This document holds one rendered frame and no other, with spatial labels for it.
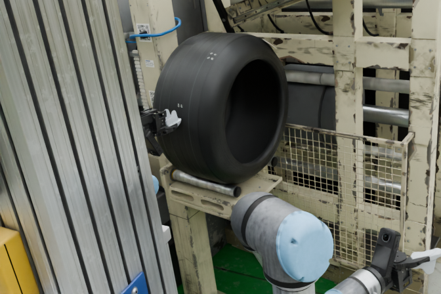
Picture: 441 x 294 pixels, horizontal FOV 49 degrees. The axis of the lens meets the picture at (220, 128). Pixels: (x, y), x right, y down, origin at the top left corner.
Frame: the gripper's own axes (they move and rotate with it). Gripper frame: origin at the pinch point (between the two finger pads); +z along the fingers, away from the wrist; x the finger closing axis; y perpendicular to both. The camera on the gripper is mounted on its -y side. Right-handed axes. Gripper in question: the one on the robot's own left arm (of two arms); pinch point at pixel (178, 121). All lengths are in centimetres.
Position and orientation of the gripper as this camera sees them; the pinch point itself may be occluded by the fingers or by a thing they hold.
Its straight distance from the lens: 171.5
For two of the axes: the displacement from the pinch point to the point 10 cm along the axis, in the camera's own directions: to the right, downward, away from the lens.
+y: -0.7, -9.4, -3.2
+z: 6.1, -2.9, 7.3
